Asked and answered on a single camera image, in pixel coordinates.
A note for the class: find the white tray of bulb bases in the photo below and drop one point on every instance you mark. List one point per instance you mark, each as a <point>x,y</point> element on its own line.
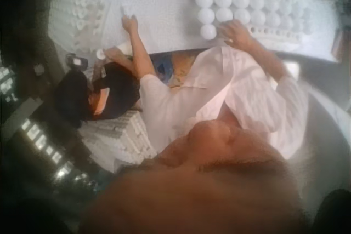
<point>79,14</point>

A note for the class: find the dark shelf with shiny items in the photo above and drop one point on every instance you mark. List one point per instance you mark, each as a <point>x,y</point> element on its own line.
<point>30,124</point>

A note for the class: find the person's left hand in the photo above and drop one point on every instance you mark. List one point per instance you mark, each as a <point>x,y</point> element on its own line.
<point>130,24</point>

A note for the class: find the person's right hand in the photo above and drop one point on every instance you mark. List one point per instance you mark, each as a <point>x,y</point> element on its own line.
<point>238,33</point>

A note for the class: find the small white bulb part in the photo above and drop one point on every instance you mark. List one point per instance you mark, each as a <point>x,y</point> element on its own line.
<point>124,10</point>

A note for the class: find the blue orange patterned cloth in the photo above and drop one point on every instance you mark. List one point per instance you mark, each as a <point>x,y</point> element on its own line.
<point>175,65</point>

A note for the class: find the rows of white bulb globes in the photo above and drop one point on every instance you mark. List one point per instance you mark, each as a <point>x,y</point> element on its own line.
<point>246,6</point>

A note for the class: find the white bulb base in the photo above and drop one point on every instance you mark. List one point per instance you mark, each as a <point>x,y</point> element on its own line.
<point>101,53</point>

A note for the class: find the white foam tray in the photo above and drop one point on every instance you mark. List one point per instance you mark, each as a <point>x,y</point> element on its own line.
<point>307,36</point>

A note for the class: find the stack of white trays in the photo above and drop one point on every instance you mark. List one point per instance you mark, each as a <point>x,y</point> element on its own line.
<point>123,138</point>

